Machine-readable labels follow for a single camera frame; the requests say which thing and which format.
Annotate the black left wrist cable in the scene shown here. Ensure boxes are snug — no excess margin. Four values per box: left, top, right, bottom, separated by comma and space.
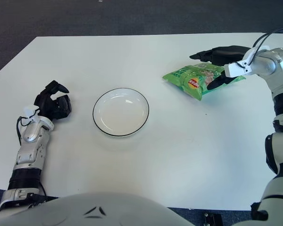
16, 115, 38, 144

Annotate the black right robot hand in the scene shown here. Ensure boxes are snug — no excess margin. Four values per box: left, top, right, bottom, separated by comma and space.
189, 46, 252, 91

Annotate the black metal bracket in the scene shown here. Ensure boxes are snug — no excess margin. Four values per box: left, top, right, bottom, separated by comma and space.
204, 211, 224, 226

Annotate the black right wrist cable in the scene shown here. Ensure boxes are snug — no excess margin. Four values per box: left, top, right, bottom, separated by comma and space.
246, 28, 283, 69

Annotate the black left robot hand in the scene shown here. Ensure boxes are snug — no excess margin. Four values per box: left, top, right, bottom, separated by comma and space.
33, 80, 72, 120

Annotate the white plate black rim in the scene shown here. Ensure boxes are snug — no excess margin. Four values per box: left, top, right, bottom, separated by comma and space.
92, 88, 150, 137

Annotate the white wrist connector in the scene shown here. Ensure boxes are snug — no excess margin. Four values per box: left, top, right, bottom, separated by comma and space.
223, 47, 269, 78
23, 105, 40, 122

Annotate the white right wrist connector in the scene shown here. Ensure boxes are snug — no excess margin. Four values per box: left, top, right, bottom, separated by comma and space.
223, 47, 269, 78

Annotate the grey robot torso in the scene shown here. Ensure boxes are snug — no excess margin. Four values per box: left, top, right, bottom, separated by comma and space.
0, 192, 191, 226

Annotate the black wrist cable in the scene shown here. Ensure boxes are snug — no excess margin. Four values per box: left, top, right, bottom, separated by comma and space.
16, 115, 38, 144
246, 28, 283, 69

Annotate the green chips snack bag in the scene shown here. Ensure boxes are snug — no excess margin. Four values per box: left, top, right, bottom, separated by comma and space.
162, 63, 247, 102

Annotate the white left wrist connector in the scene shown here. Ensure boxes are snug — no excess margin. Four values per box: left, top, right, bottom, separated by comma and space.
23, 105, 40, 122

